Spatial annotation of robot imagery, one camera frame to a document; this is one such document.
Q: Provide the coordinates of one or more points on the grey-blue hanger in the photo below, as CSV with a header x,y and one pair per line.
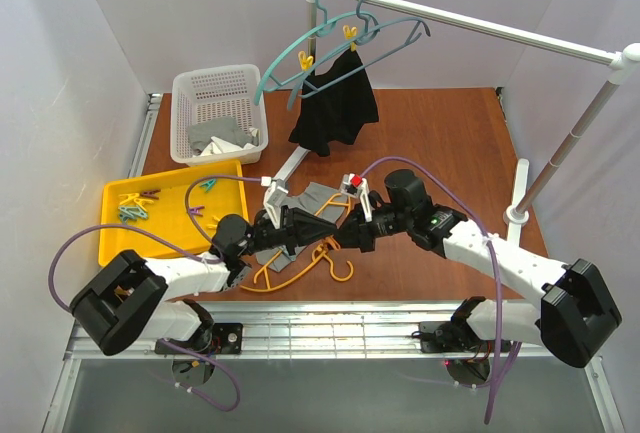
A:
x,y
342,62

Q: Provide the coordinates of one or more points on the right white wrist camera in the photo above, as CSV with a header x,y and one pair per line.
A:
x,y
356,186

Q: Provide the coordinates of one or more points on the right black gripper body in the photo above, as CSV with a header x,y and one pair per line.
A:
x,y
368,223

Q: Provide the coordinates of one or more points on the yellow clothespin in tray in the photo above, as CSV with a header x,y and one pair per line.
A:
x,y
213,224

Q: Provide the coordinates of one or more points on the teal clothespin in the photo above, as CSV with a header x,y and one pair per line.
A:
x,y
133,207
207,185

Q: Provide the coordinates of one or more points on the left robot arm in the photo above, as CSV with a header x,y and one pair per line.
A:
x,y
133,297

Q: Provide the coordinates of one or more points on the yellow clothespin right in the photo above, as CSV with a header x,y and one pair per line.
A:
x,y
350,34

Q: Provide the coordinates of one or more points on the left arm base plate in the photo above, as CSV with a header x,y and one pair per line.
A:
x,y
221,338

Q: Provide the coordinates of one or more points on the purple clothespin lower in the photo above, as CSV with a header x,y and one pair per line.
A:
x,y
196,211

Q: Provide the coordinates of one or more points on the grey underwear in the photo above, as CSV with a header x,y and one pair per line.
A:
x,y
310,200

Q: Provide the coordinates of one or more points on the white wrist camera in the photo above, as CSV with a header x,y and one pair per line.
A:
x,y
356,186
274,196

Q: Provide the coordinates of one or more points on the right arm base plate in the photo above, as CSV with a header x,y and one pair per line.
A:
x,y
450,336

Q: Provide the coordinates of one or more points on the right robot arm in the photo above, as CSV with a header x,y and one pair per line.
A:
x,y
567,308

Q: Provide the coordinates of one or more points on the purple clothespin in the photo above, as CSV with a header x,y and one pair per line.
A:
x,y
196,211
150,194

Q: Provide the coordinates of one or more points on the white cloth in basket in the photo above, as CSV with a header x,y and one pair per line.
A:
x,y
227,142

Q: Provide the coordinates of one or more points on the yellow hanger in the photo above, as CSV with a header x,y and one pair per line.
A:
x,y
261,281

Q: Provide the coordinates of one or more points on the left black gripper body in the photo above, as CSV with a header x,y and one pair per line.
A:
x,y
288,226

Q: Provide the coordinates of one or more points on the white laundry basket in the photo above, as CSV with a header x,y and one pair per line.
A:
x,y
215,116

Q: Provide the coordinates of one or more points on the yellow clothespin left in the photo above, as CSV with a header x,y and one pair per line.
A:
x,y
306,61

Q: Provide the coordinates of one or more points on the white clothes rack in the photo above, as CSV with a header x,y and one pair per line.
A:
x,y
470,140

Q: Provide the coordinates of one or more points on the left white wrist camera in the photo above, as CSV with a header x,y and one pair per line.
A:
x,y
274,196

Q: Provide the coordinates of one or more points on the teal hanger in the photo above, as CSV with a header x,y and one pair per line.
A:
x,y
305,46

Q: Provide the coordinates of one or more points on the black underwear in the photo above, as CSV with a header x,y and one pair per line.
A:
x,y
337,113

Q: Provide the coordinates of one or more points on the dark grey cloth in basket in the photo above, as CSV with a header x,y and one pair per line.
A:
x,y
209,128

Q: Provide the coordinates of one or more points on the teal clothespin left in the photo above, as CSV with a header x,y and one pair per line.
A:
x,y
133,207

